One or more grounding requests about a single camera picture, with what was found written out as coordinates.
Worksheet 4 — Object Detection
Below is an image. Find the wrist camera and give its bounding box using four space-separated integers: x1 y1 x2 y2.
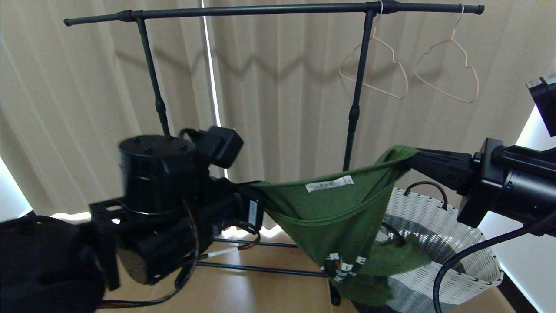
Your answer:
526 72 556 137
179 126 244 174

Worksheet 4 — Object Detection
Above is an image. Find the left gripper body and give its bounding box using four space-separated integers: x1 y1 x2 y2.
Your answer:
193 178 265 237

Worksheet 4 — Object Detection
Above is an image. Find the black cable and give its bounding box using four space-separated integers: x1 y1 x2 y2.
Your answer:
432 209 556 313

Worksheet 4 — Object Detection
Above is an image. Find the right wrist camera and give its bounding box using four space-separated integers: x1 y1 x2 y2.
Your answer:
526 72 556 137

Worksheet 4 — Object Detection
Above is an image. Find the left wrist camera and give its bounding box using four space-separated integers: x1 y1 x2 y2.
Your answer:
179 126 244 174

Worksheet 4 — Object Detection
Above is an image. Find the white laundry basket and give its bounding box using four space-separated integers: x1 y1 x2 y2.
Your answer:
377 182 504 313

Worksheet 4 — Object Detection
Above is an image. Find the beige curtain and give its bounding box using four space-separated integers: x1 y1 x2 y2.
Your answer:
0 0 556 244

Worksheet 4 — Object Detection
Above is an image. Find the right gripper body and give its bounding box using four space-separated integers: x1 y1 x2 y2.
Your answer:
457 138 556 237

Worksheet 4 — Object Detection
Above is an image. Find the green printed t-shirt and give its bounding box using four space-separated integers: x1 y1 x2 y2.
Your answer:
252 145 433 307

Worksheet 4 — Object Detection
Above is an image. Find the black clothes rack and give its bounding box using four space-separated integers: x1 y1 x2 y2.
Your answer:
64 1 485 306

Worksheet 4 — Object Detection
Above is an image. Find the pink clothes hanger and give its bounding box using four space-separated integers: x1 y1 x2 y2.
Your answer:
339 2 409 100
414 4 480 104

